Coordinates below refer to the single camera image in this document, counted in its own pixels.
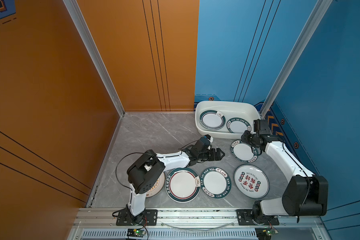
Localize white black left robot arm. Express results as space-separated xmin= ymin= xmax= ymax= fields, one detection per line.
xmin=127 ymin=135 xmax=225 ymax=217

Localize green lettered rim plate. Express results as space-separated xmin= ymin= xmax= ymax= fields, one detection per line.
xmin=231 ymin=140 xmax=260 ymax=163
xmin=200 ymin=167 xmax=232 ymax=199
xmin=227 ymin=118 xmax=252 ymax=134

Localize green circuit board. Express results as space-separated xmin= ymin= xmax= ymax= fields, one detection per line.
xmin=255 ymin=228 xmax=279 ymax=240
xmin=126 ymin=229 xmax=149 ymax=240

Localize green circuit board left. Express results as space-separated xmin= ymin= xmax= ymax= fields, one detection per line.
xmin=126 ymin=229 xmax=149 ymax=240

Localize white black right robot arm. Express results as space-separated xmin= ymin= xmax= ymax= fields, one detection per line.
xmin=241 ymin=120 xmax=329 ymax=225

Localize small green red rim plate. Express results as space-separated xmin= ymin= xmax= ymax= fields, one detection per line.
xmin=199 ymin=110 xmax=226 ymax=130

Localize green circuit board right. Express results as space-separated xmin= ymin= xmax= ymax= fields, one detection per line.
xmin=255 ymin=228 xmax=279 ymax=240

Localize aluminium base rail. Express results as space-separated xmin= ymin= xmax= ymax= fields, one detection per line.
xmin=73 ymin=208 xmax=325 ymax=230

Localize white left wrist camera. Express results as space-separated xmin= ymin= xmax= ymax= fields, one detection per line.
xmin=204 ymin=135 xmax=214 ymax=144

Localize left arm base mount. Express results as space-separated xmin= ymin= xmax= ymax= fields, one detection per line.
xmin=113 ymin=208 xmax=158 ymax=227

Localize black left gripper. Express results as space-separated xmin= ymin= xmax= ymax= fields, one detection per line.
xmin=197 ymin=147 xmax=226 ymax=162

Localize white plate red characters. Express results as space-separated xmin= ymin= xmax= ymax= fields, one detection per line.
xmin=234 ymin=165 xmax=270 ymax=199

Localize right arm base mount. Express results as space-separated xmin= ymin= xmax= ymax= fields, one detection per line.
xmin=236 ymin=209 xmax=280 ymax=226

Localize aluminium corner post right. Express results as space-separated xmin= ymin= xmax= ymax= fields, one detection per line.
xmin=260 ymin=0 xmax=333 ymax=119

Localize aluminium corner post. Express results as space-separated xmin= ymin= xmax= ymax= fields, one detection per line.
xmin=63 ymin=0 xmax=125 ymax=117
xmin=260 ymin=0 xmax=333 ymax=119

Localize orange sunburst plate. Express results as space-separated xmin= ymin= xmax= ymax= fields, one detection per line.
xmin=146 ymin=173 xmax=166 ymax=198

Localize white plastic bin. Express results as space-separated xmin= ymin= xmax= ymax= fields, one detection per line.
xmin=195 ymin=101 xmax=261 ymax=140

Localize aluminium corner post left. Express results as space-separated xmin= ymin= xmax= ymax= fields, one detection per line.
xmin=63 ymin=0 xmax=125 ymax=117

